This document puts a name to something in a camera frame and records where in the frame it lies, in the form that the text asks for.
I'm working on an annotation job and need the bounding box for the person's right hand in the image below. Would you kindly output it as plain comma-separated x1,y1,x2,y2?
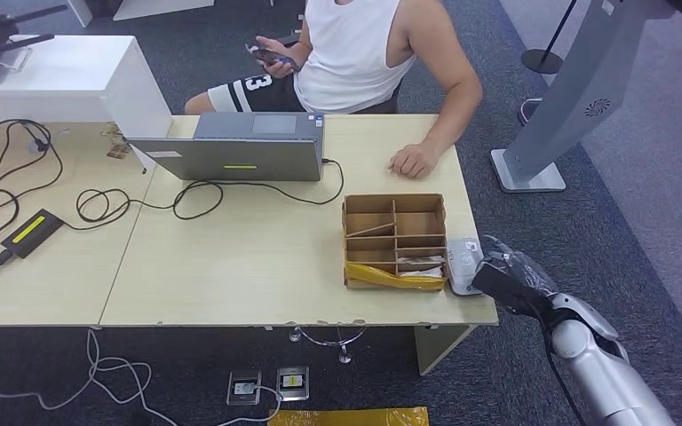
255,35,302,81

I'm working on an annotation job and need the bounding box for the white plug cable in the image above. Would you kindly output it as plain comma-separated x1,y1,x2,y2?
214,383,284,426

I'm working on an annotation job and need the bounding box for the white furniture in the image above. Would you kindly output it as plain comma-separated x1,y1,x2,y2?
67,0,216,28

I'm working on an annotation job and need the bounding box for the black smartphone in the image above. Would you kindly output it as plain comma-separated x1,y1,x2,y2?
245,43,302,73

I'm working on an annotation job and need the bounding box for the black laptop charging cable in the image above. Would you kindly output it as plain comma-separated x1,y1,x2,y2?
61,157,345,231

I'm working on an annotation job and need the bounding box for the person's left hand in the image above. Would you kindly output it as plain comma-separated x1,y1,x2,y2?
387,140,443,180

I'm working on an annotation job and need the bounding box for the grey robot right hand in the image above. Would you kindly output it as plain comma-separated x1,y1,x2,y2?
472,234,559,298

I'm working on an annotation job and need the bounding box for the wooden desk leg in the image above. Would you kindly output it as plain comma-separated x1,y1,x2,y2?
414,326,476,377

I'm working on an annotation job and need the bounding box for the person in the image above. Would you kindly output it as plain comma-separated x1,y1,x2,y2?
184,0,485,180

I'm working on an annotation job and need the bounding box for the white cabinet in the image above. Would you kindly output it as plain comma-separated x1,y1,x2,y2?
0,35,173,173

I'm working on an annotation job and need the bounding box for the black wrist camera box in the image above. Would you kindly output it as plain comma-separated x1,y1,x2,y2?
471,260,554,319

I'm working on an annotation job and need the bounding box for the round stanchion base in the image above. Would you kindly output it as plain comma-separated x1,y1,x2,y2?
517,97,545,126

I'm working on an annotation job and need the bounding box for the floor socket with yellow label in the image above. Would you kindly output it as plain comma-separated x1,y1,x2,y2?
275,365,311,403

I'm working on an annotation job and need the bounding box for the grey laptop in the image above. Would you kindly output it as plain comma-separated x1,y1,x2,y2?
126,111,326,183

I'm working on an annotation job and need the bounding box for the black power adapter yellow label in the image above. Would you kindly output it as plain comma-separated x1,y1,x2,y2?
0,209,65,260

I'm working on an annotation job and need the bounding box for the grey kiosk stand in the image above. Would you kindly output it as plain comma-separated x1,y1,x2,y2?
490,0,678,194

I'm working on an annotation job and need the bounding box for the grey card reader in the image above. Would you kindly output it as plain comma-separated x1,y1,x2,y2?
446,237,487,298

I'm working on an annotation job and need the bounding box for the white looped floor cable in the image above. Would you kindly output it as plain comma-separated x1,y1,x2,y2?
0,328,179,426

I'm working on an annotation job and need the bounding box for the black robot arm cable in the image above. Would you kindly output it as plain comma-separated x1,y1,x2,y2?
537,312,590,426

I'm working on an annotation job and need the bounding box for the black stanchion post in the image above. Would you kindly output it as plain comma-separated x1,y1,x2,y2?
520,0,579,75

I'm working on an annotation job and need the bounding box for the clear acrylic stand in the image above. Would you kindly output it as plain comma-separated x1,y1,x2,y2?
0,45,31,73

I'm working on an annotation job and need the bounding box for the yellow plastic bag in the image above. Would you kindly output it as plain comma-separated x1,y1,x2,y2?
266,406,430,426

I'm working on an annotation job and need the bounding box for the cardboard divider box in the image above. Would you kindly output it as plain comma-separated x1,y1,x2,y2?
341,193,449,292

